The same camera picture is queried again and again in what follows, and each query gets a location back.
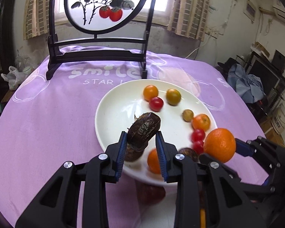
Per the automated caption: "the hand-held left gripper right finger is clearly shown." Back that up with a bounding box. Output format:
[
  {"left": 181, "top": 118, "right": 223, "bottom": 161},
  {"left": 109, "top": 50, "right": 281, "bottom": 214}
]
[{"left": 155, "top": 131, "right": 264, "bottom": 228}]

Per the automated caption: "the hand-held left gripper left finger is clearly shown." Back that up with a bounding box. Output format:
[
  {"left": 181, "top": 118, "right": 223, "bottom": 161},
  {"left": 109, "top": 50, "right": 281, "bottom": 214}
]
[{"left": 15, "top": 131, "right": 128, "bottom": 228}]

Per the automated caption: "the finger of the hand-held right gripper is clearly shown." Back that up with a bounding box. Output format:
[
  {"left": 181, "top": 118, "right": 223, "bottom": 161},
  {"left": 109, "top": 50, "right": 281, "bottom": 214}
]
[
  {"left": 235, "top": 136, "right": 285, "bottom": 174},
  {"left": 199, "top": 154, "right": 276, "bottom": 195}
]

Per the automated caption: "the smooth round orange mandarin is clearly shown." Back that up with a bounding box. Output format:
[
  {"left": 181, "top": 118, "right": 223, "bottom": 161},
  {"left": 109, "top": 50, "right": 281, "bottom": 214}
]
[{"left": 147, "top": 148, "right": 162, "bottom": 174}]

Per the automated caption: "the red cherry tomato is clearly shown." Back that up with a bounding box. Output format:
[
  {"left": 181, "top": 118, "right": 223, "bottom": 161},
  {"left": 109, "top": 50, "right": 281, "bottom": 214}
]
[
  {"left": 192, "top": 141, "right": 205, "bottom": 155},
  {"left": 192, "top": 129, "right": 206, "bottom": 142},
  {"left": 149, "top": 97, "right": 164, "bottom": 112}
]

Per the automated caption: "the large round water chestnut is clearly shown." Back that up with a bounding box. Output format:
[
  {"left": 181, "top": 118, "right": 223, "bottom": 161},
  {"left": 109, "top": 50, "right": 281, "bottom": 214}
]
[{"left": 125, "top": 145, "right": 146, "bottom": 162}]

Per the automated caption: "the small dark water chestnut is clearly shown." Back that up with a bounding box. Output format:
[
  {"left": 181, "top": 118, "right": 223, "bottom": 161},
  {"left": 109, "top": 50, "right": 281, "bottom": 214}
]
[{"left": 178, "top": 148, "right": 199, "bottom": 163}]

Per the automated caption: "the large orange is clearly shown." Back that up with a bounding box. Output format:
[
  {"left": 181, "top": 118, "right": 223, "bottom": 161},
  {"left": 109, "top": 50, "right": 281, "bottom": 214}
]
[{"left": 203, "top": 128, "right": 236, "bottom": 163}]

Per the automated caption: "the elongated wrinkled dark water chestnut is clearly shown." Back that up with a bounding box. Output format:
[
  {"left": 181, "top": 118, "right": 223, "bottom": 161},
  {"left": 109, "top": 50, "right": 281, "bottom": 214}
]
[{"left": 127, "top": 112, "right": 161, "bottom": 148}]

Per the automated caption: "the textured orange mandarin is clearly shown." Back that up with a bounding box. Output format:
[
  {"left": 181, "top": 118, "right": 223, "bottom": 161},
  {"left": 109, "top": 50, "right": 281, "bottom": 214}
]
[{"left": 192, "top": 114, "right": 211, "bottom": 131}]

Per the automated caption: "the white oval plate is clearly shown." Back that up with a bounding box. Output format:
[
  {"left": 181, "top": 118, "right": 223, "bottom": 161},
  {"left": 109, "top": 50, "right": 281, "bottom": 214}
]
[{"left": 95, "top": 78, "right": 218, "bottom": 187}]

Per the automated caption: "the green orange cherry tomato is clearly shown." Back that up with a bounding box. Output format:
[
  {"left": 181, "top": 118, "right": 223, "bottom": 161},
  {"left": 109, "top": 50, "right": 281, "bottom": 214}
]
[{"left": 166, "top": 89, "right": 181, "bottom": 105}]

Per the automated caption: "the dark red tomato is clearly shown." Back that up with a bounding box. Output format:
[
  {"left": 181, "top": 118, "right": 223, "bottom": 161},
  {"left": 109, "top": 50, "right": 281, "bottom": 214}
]
[{"left": 139, "top": 184, "right": 166, "bottom": 205}]

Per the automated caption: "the white printed box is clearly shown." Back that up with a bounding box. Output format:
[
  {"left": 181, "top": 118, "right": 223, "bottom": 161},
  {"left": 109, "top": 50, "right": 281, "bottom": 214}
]
[{"left": 271, "top": 104, "right": 285, "bottom": 136}]

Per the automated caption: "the oval orange mandarin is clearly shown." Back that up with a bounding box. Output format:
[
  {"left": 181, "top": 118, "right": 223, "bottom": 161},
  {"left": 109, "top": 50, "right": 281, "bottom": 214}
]
[{"left": 199, "top": 208, "right": 206, "bottom": 228}]

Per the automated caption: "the pile of blue clothes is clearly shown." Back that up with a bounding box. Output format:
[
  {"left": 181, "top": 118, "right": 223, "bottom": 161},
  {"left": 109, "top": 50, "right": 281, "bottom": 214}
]
[{"left": 228, "top": 64, "right": 266, "bottom": 104}]

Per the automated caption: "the black monitor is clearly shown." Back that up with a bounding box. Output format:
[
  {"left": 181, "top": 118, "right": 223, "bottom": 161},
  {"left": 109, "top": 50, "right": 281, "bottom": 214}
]
[{"left": 247, "top": 57, "right": 282, "bottom": 93}]

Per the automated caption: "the purple tablecloth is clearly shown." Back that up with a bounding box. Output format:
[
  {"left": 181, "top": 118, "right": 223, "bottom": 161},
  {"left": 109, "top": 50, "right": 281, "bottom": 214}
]
[{"left": 0, "top": 45, "right": 276, "bottom": 228}]

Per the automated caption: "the black speaker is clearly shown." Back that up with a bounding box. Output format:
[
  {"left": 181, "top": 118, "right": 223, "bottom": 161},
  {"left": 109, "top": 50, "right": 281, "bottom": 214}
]
[{"left": 273, "top": 50, "right": 285, "bottom": 72}]

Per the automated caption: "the black framed painted screen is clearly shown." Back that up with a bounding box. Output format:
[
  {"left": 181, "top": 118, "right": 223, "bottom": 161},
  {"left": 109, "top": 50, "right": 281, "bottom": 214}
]
[{"left": 46, "top": 0, "right": 161, "bottom": 81}]

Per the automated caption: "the white plastic bag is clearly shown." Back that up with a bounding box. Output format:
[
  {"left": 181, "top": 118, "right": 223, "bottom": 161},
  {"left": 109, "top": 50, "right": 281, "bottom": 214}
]
[{"left": 1, "top": 66, "right": 34, "bottom": 91}]

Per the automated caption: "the brick pattern curtain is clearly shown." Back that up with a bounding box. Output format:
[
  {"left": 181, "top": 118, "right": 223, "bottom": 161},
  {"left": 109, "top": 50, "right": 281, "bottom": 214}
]
[
  {"left": 23, "top": 0, "right": 60, "bottom": 40},
  {"left": 167, "top": 0, "right": 212, "bottom": 40}
]

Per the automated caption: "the dark wooden cabinet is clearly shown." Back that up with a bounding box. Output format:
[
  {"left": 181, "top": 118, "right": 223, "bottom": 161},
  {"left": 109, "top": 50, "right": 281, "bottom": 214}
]
[{"left": 0, "top": 0, "right": 24, "bottom": 76}]

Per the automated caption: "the white cable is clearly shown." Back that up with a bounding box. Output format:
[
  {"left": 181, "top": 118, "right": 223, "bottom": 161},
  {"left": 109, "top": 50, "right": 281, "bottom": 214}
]
[{"left": 186, "top": 38, "right": 209, "bottom": 59}]

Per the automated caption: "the white wall panel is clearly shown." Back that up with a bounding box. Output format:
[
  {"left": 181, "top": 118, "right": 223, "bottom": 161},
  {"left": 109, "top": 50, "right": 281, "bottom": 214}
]
[{"left": 243, "top": 0, "right": 257, "bottom": 24}]

